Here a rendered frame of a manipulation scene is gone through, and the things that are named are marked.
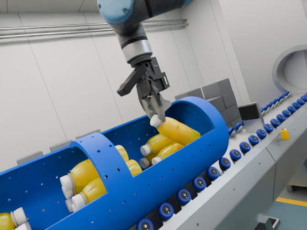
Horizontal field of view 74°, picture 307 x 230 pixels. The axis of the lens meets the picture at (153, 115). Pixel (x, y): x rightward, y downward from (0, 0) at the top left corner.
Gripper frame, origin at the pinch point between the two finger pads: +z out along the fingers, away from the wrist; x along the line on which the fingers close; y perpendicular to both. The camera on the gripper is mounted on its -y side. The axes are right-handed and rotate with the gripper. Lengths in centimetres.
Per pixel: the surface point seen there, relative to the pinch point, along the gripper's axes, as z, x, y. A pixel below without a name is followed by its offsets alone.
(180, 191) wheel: 22.4, -3.8, -3.6
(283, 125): 28, -5, 69
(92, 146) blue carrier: -0.6, -2.6, -22.9
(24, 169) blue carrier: -0.7, 12.7, -37.2
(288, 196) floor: 119, 44, 144
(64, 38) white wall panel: -178, 327, 101
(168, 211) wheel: 24.2, -5.1, -10.8
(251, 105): 13, 3, 61
